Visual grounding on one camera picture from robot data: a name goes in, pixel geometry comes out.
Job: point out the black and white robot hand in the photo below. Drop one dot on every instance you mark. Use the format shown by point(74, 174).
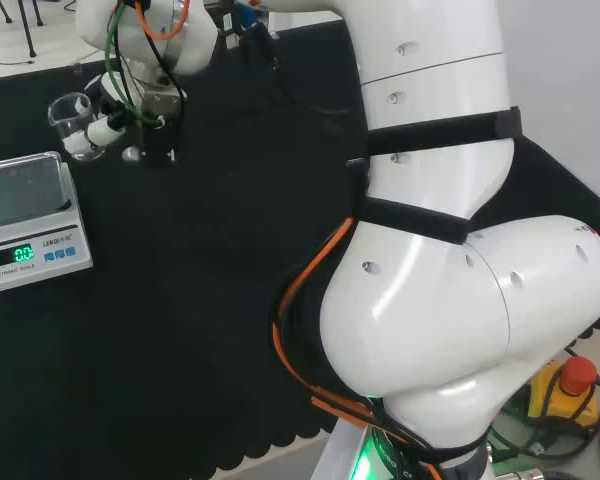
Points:
point(130, 115)

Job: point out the clear glass beaker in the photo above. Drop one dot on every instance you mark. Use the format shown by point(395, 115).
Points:
point(72, 125)

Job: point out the electronic balance with steel pan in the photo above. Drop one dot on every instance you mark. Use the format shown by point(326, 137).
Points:
point(25, 220)

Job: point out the black tripod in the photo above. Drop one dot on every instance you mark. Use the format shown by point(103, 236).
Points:
point(17, 25)

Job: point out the black bench cloth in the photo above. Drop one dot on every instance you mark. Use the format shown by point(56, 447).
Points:
point(180, 260)

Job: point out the yellow stop button box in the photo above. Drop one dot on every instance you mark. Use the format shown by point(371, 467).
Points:
point(565, 395)

